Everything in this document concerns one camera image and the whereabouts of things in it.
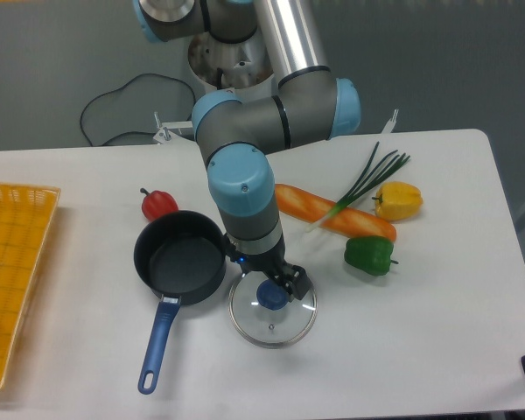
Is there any black saucepan blue handle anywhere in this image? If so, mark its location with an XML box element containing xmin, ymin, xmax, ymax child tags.
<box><xmin>134</xmin><ymin>210</ymin><xmax>226</xmax><ymax>395</ymax></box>

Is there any yellow woven basket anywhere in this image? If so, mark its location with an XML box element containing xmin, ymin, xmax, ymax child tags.
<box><xmin>0</xmin><ymin>183</ymin><xmax>61</xmax><ymax>389</ymax></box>

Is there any yellow bell pepper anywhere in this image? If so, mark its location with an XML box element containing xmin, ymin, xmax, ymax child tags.
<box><xmin>373</xmin><ymin>181</ymin><xmax>424</xmax><ymax>221</ymax></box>

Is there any green onion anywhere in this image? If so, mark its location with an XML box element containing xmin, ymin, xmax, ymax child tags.
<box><xmin>305</xmin><ymin>142</ymin><xmax>410</xmax><ymax>233</ymax></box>

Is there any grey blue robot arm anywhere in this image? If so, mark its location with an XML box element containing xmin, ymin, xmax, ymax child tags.
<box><xmin>134</xmin><ymin>1</ymin><xmax>361</xmax><ymax>299</ymax></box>

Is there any glass lid blue knob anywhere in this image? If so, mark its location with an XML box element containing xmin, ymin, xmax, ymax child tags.
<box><xmin>228</xmin><ymin>272</ymin><xmax>318</xmax><ymax>349</ymax></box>

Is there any green bell pepper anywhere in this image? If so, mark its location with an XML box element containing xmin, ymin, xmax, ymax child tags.
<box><xmin>344</xmin><ymin>236</ymin><xmax>398</xmax><ymax>277</ymax></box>

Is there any red bell pepper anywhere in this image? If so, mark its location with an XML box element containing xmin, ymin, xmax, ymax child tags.
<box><xmin>140</xmin><ymin>188</ymin><xmax>179</xmax><ymax>221</ymax></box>

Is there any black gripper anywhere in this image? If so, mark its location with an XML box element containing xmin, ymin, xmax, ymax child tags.
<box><xmin>224</xmin><ymin>234</ymin><xmax>312</xmax><ymax>302</ymax></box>

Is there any orange baguette bread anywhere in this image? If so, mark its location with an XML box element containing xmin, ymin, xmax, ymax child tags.
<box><xmin>274</xmin><ymin>183</ymin><xmax>397</xmax><ymax>242</ymax></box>

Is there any black cable on floor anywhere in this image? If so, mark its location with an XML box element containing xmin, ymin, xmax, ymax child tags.
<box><xmin>79</xmin><ymin>73</ymin><xmax>198</xmax><ymax>148</ymax></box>

